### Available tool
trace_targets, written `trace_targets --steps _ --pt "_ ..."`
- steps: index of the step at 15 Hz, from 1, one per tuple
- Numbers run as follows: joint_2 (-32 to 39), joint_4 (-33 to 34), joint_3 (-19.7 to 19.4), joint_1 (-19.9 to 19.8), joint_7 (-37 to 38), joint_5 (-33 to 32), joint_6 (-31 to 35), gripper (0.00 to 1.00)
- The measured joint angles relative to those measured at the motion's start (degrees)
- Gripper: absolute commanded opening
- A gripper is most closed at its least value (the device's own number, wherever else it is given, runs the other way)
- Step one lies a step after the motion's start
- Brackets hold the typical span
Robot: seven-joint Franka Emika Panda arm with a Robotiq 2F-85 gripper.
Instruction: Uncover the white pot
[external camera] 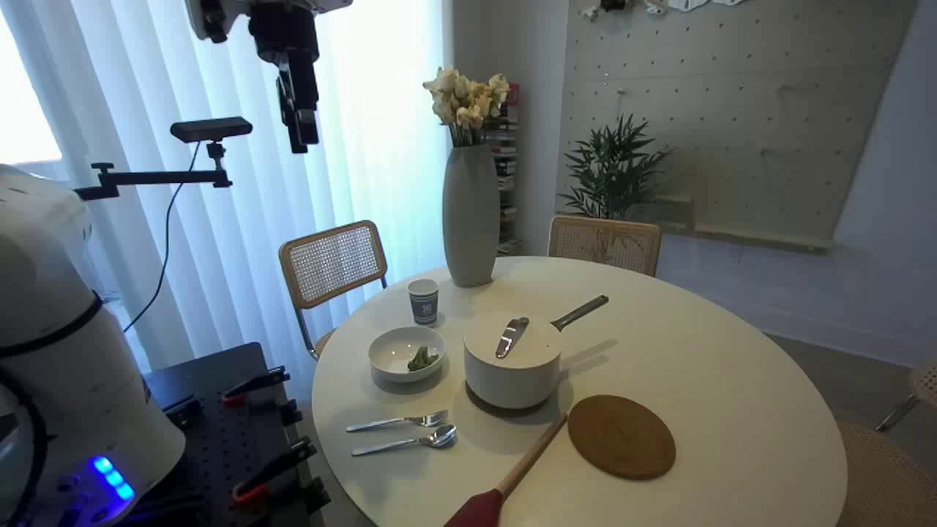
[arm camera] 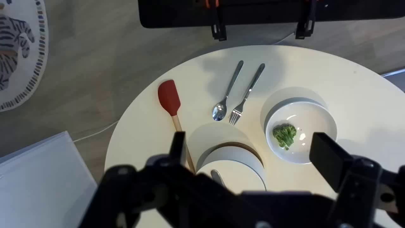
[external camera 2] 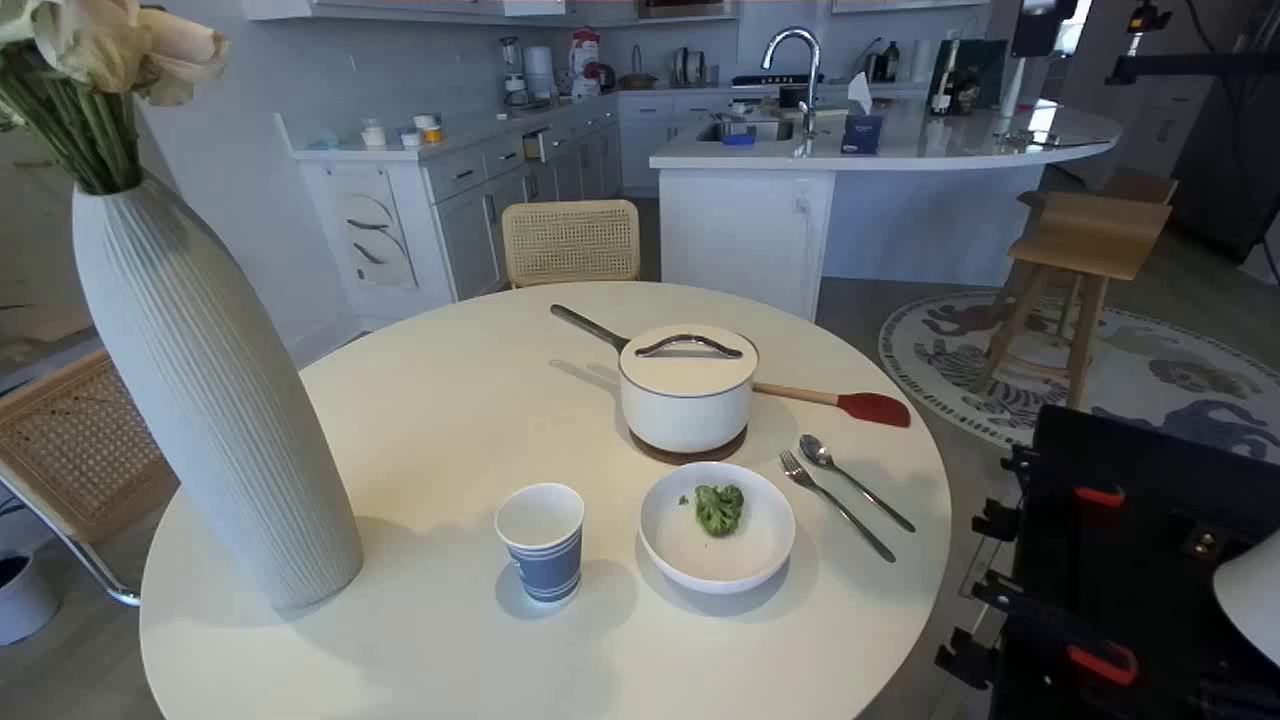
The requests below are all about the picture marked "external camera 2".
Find red spatula with wooden handle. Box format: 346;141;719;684
752;381;913;430

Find tall white ribbed vase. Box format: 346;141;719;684
71;168;366;612

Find sink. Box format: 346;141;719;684
696;113;802;147

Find red and white appliance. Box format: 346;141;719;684
567;27;604;102

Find white bucket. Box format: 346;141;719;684
0;548;62;647

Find chrome tap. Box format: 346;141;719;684
760;26;824;138

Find silver spoon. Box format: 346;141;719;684
798;433;918;535

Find silver fork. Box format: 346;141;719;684
778;449;898;565

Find round animal print rug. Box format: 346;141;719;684
877;291;1280;464

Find white kitchen cabinets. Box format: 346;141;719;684
274;84;761;323

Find dark green box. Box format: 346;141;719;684
927;37;1010;117

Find paper towel roll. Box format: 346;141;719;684
523;44;558;102

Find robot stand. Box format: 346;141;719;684
934;403;1280;720

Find camera on mount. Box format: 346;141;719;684
999;0;1080;120

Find bunch of cream flowers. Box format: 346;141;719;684
0;0;232;197

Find white pot with dark handle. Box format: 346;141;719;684
549;303;760;457

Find brown round trivet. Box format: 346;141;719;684
629;424;750;466

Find green broccoli floret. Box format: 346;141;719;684
692;484;747;539

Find white bowl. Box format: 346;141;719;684
638;460;798;597

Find wicker back chair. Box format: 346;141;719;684
501;198;642;291
0;349;182;609

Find white kitchen island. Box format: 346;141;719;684
647;97;1124;324

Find blue striped paper cup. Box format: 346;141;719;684
494;482;587;605

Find white pot lid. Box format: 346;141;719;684
617;323;760;400

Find dark blue tissue box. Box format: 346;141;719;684
840;71;886;156

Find wooden bar stool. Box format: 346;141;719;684
967;189;1174;410
1098;168;1180;207

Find coffee maker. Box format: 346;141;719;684
499;36;532;110

